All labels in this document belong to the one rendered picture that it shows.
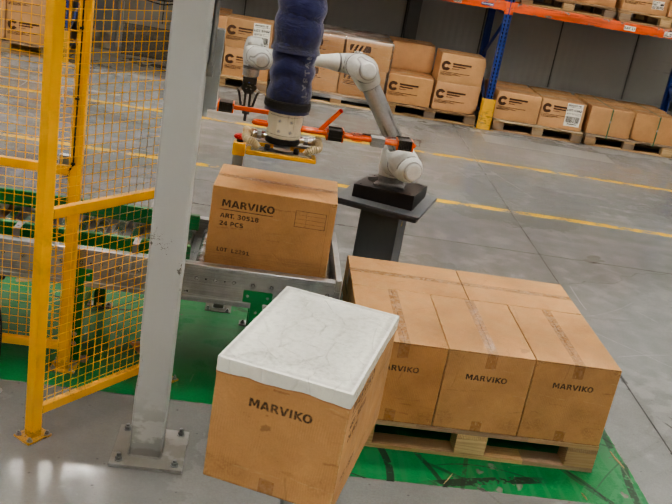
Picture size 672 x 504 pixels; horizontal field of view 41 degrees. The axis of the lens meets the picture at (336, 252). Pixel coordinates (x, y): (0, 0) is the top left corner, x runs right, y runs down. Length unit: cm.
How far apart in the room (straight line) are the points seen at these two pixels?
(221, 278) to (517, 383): 146
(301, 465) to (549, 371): 179
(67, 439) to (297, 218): 145
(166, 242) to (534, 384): 178
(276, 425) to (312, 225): 189
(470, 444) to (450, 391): 30
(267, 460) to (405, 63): 979
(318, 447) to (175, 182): 125
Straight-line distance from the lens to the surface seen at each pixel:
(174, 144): 333
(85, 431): 406
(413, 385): 405
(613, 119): 1234
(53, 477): 379
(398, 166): 494
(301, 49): 424
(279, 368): 253
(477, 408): 416
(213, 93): 343
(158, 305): 355
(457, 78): 1173
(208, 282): 431
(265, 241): 436
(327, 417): 253
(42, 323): 375
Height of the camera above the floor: 222
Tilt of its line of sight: 20 degrees down
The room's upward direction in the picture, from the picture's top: 10 degrees clockwise
